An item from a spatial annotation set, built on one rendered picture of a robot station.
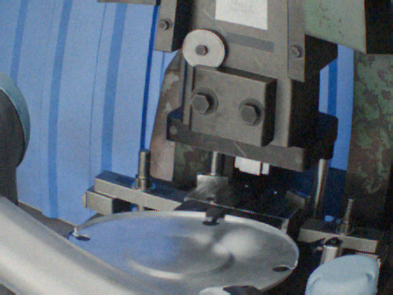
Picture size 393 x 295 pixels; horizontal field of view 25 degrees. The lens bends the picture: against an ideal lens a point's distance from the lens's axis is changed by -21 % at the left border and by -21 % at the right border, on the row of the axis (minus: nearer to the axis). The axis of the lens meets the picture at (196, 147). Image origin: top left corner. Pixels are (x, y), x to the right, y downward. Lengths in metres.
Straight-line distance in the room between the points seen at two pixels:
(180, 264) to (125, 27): 1.64
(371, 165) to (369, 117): 0.08
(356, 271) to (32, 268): 0.27
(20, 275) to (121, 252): 0.54
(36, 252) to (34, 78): 2.31
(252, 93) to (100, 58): 1.55
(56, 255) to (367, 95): 0.90
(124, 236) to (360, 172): 0.45
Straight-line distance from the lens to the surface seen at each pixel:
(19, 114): 0.83
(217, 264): 1.15
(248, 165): 1.36
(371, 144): 1.50
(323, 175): 1.41
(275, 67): 1.24
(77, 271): 0.66
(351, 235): 1.35
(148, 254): 1.17
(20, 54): 2.98
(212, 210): 1.34
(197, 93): 1.25
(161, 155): 1.70
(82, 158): 2.91
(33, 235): 0.67
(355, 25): 1.14
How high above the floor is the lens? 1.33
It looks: 21 degrees down
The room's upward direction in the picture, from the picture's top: 4 degrees clockwise
